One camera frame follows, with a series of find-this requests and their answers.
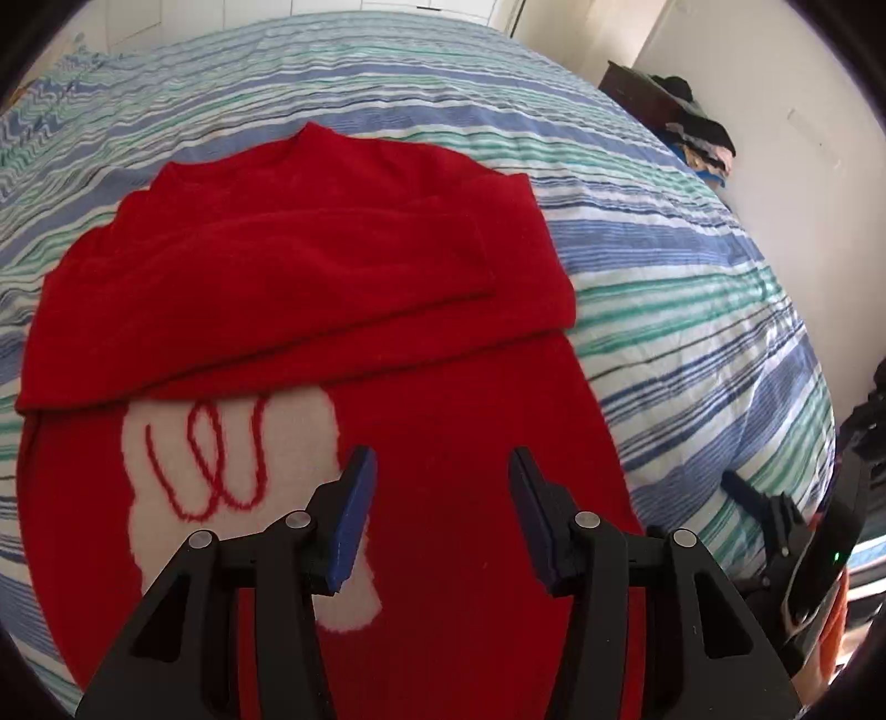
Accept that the striped blue green bed cover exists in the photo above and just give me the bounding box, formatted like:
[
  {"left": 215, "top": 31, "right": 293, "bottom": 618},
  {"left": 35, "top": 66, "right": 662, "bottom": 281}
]
[{"left": 0, "top": 10, "right": 838, "bottom": 714}]

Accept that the dark wooden nightstand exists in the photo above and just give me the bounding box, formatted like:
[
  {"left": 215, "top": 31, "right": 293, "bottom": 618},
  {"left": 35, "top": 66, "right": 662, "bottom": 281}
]
[{"left": 599, "top": 60, "right": 693, "bottom": 140}]

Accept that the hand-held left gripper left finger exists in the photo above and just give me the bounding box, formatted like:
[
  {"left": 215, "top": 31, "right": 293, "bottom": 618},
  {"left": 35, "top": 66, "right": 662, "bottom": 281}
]
[{"left": 75, "top": 445, "right": 378, "bottom": 720}]

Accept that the red sweater with white rabbit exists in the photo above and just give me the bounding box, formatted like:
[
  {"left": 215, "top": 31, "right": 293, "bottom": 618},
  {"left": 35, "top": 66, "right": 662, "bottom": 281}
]
[{"left": 15, "top": 121, "right": 648, "bottom": 720}]

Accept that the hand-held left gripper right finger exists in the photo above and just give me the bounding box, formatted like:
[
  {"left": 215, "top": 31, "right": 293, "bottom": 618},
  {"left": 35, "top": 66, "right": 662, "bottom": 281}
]
[{"left": 507, "top": 446, "right": 807, "bottom": 720}]

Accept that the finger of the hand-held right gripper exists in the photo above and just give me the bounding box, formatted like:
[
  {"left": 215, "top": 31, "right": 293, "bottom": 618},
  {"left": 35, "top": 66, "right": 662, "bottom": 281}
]
[{"left": 721, "top": 469, "right": 810, "bottom": 577}]

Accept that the pile of clothes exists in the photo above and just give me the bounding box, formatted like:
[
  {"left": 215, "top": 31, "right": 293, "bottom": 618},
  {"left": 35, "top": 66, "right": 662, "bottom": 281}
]
[{"left": 654, "top": 75, "right": 736, "bottom": 188}]

